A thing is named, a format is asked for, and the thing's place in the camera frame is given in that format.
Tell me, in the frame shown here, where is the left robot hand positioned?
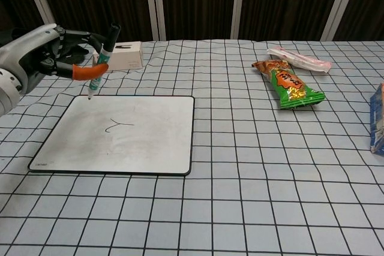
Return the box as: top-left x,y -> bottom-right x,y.
0,23 -> 109,95

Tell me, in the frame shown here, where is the green whiteboard marker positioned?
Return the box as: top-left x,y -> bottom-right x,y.
87,23 -> 121,101

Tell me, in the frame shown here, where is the small white cardboard box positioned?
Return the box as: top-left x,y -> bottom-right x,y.
92,41 -> 143,73

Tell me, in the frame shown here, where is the white drawing board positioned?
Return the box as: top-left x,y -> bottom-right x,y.
28,95 -> 195,176

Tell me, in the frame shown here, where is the grid pattern tablecloth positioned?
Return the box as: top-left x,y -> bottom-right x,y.
0,39 -> 384,256

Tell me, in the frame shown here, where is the green orange snack bag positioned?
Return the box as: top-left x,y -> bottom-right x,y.
251,59 -> 326,111

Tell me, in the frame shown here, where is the pink white plastic packet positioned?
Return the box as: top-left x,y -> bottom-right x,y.
266,45 -> 332,74

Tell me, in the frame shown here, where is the blue orange biscuit box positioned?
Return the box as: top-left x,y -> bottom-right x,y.
368,82 -> 384,157

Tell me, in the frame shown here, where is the white partition frame post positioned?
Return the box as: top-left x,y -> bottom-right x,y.
230,0 -> 247,41
319,0 -> 357,42
20,0 -> 63,34
143,0 -> 167,42

